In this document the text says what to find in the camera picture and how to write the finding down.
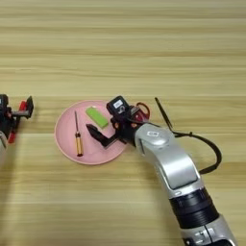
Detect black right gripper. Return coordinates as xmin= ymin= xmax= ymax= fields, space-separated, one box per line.
xmin=86 ymin=108 xmax=149 ymax=149

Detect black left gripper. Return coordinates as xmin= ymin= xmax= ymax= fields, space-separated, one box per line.
xmin=0 ymin=95 xmax=35 ymax=136

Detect green rectangular block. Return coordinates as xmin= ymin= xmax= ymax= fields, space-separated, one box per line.
xmin=85 ymin=106 xmax=110 ymax=130

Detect orange handled screwdriver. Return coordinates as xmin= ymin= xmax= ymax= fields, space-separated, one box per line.
xmin=74 ymin=111 xmax=85 ymax=158

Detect red marker pen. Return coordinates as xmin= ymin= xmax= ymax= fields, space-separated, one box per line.
xmin=7 ymin=100 xmax=27 ymax=144

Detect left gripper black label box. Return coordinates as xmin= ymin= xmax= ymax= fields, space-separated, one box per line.
xmin=0 ymin=93 xmax=10 ymax=109

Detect round pink plate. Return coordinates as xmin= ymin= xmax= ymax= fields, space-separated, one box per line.
xmin=54 ymin=99 xmax=129 ymax=166

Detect red handled scissors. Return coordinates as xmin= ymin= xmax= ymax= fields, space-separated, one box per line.
xmin=135 ymin=102 xmax=152 ymax=124

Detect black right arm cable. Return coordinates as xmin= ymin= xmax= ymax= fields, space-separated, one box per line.
xmin=172 ymin=129 xmax=223 ymax=176

